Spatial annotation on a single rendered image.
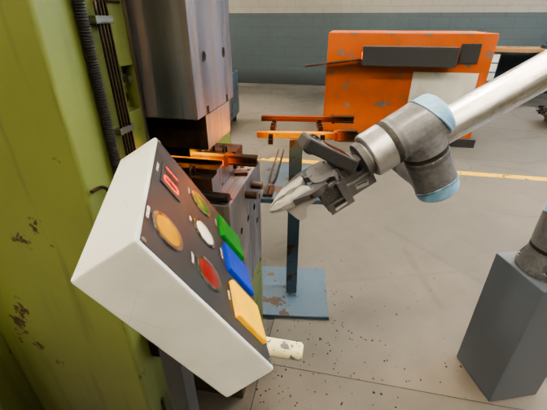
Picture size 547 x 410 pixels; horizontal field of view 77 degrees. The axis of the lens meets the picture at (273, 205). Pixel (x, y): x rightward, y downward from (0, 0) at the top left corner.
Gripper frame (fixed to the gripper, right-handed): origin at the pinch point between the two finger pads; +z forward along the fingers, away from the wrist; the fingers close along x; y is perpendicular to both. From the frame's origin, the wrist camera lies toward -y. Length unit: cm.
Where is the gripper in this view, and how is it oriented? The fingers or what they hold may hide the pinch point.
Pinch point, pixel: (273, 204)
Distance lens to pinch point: 66.6
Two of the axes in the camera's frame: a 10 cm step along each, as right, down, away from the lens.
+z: -8.4, 5.4, 0.6
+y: 4.8, 7.0, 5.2
